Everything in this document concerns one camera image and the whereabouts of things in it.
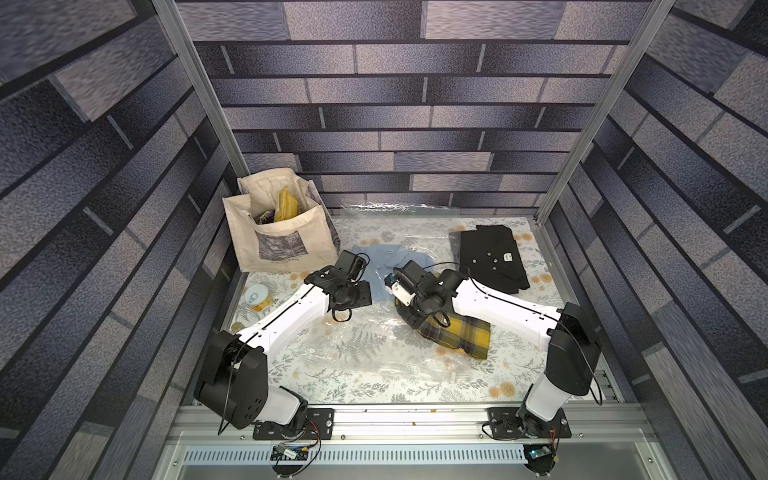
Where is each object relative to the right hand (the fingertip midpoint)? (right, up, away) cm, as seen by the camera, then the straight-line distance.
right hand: (405, 311), depth 83 cm
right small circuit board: (+33, -34, -10) cm, 49 cm away
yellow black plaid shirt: (+20, -8, +2) cm, 21 cm away
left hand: (-11, +4, +2) cm, 12 cm away
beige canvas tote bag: (-36, +25, 0) cm, 44 cm away
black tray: (+33, +15, +24) cm, 43 cm away
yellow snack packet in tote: (-37, +32, +9) cm, 50 cm away
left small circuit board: (-30, -32, -12) cm, 45 cm away
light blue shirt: (-7, +14, +23) cm, 28 cm away
